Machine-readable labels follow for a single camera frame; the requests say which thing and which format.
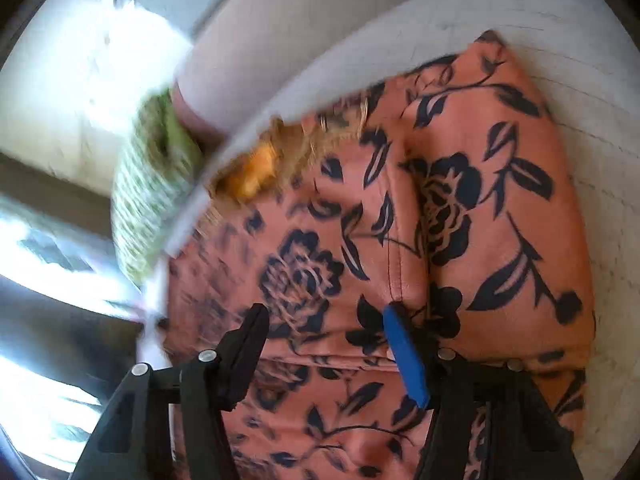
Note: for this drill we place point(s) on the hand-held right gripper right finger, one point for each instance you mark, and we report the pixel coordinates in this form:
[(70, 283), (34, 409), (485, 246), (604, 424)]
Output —
[(407, 360)]

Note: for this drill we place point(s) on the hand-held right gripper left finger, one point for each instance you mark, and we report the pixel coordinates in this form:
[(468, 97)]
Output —
[(250, 340)]

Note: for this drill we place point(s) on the orange black floral garment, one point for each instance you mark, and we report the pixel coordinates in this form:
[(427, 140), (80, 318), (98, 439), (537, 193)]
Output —
[(500, 240)]

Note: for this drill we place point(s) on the orange tan fringed cloth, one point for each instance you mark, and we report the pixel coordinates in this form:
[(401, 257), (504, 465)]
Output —
[(250, 175)]

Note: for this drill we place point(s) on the green white patterned pillow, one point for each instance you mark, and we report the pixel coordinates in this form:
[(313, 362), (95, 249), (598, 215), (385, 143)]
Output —
[(145, 195)]

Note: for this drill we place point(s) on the quilted bed mattress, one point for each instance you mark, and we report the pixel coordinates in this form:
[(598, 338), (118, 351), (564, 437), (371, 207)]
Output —
[(575, 70)]

